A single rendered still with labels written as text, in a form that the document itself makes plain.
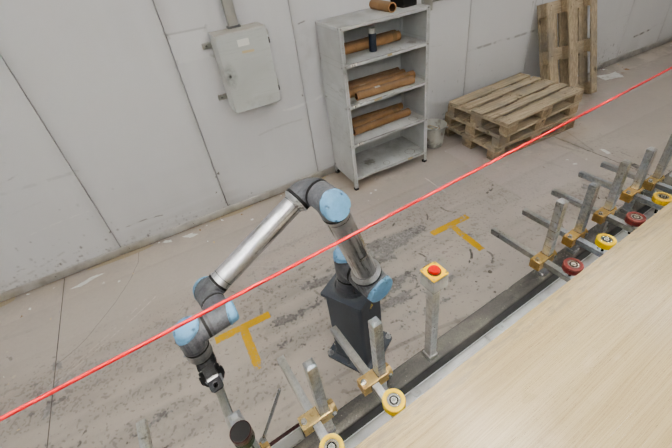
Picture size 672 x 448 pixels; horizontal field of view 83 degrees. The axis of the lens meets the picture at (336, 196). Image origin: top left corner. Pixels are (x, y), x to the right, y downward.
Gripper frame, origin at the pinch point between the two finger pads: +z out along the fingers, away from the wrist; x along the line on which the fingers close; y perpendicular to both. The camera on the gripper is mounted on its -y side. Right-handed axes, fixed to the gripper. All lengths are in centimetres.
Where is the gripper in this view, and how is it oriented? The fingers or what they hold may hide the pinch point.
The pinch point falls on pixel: (218, 386)
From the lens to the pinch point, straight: 171.8
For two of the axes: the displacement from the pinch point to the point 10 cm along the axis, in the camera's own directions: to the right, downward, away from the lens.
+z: 1.2, 8.0, 5.9
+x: -8.4, 3.9, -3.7
